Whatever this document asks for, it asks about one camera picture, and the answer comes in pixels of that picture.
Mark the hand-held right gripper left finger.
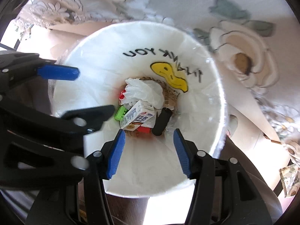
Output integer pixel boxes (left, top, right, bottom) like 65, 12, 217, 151
26, 129, 126, 225

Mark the white brown milk carton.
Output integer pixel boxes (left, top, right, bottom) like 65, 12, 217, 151
119, 100, 157, 132

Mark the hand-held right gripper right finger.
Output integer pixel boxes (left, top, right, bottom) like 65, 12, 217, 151
173, 128, 273, 225

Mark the green toothed plastic block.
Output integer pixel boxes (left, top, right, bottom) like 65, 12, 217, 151
114, 105, 130, 122

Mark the bin with white printed bag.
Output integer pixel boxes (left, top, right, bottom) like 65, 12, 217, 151
48, 21, 230, 197

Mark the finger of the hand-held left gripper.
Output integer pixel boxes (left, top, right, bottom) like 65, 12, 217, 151
0, 96, 116, 189
0, 53, 80, 94

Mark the white crumpled tissue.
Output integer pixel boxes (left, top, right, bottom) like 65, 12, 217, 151
122, 78, 164, 109

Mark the black foam cylinder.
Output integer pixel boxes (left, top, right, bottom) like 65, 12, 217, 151
152, 107, 173, 136

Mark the red wrapper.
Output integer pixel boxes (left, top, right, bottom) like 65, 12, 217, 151
118, 90, 127, 105

